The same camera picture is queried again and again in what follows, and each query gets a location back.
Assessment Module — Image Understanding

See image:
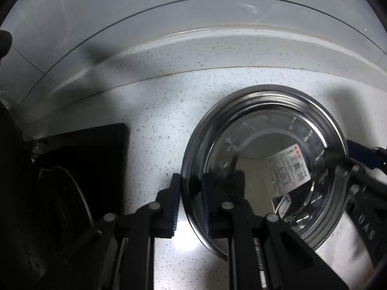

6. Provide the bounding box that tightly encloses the large steel plate with label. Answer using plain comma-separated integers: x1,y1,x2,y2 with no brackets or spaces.
181,85,348,260

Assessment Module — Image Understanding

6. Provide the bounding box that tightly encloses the black gas stove top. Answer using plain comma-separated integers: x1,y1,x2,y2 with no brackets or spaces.
27,123,130,218

